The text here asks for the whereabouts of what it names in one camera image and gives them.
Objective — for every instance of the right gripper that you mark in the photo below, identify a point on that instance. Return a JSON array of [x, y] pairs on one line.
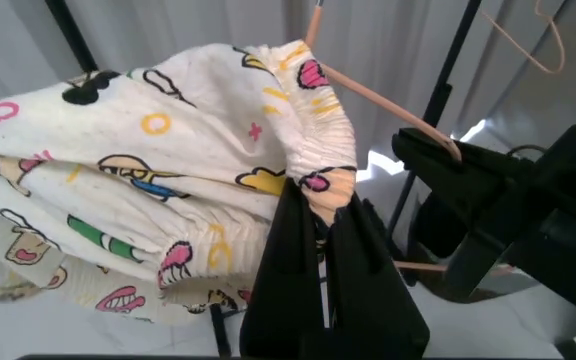
[[568, 225]]

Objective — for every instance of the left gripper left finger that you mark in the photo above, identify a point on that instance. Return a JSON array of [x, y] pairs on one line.
[[283, 290]]

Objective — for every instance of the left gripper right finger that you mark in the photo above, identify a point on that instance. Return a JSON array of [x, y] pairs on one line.
[[373, 300]]

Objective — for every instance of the pink clothes hanger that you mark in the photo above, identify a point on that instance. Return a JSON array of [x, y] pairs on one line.
[[368, 95], [513, 41]]

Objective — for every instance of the cream printed garment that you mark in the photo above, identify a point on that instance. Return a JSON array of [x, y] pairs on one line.
[[118, 150]]

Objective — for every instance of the black clothes rack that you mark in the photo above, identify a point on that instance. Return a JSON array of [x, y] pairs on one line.
[[438, 105]]

